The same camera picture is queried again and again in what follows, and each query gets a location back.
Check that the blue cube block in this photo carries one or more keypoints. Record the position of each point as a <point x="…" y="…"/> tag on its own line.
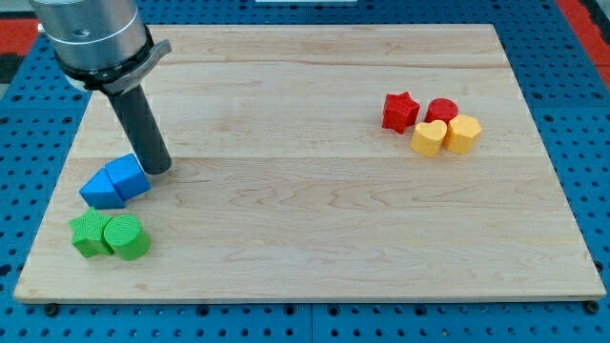
<point x="127" y="176"/>

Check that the blue triangle block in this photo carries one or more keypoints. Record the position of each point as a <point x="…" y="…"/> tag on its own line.
<point x="100" y="193"/>

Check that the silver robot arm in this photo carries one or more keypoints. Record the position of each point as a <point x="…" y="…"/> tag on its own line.
<point x="100" y="45"/>

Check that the light wooden board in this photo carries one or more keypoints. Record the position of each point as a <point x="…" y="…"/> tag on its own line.
<point x="284" y="186"/>

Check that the red star block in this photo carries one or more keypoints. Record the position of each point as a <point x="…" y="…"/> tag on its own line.
<point x="400" y="112"/>

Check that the yellow heart block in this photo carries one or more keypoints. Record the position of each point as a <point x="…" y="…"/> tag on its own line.
<point x="428" y="137"/>

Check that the red cylinder block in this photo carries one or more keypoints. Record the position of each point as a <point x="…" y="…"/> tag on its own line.
<point x="442" y="109"/>

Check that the yellow hexagon block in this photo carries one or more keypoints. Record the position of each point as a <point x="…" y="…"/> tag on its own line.
<point x="463" y="134"/>

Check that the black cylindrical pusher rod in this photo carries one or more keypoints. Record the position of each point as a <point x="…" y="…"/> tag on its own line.
<point x="136" y="118"/>

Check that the green cylinder block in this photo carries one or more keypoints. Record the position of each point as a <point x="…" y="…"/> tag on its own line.
<point x="127" y="237"/>

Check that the green star block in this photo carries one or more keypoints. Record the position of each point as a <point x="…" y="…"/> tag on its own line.
<point x="88" y="233"/>

